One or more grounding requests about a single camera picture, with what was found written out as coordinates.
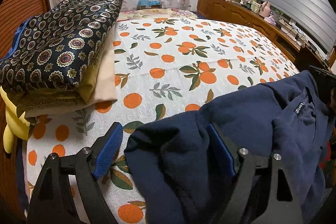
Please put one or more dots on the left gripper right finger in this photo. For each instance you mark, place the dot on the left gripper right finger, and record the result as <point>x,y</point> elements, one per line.
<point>248,188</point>

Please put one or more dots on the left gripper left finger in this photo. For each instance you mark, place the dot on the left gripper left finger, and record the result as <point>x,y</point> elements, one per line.
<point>52,201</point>

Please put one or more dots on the navy blue printed t-shirt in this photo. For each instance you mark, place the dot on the navy blue printed t-shirt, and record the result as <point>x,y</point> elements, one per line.
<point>168,158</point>

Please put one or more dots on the pink tissue pack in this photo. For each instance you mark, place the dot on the pink tissue pack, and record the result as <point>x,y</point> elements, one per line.
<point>270,20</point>

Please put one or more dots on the yellow plush toy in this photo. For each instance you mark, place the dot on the yellow plush toy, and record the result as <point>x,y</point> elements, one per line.
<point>16,125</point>

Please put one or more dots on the beige folded cloth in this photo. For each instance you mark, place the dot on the beige folded cloth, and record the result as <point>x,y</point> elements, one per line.
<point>97,85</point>

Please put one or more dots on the wooden sideboard cabinet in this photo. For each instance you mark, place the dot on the wooden sideboard cabinet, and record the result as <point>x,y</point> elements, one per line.
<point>225,11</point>

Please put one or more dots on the dark patterned folded cloth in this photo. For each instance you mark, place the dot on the dark patterned folded cloth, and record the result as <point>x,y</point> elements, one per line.
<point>53,50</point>

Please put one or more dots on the orange fruit print bedsheet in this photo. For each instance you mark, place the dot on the orange fruit print bedsheet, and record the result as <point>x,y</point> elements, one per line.
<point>163,67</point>

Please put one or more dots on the floral beige quilt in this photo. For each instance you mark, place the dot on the floral beige quilt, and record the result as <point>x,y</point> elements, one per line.
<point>156,13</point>

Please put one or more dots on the blue box behind bed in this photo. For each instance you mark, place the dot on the blue box behind bed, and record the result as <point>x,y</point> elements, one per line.
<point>148,4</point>

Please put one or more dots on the brown louvered wardrobe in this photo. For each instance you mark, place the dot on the brown louvered wardrobe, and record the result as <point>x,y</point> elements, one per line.
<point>21,8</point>

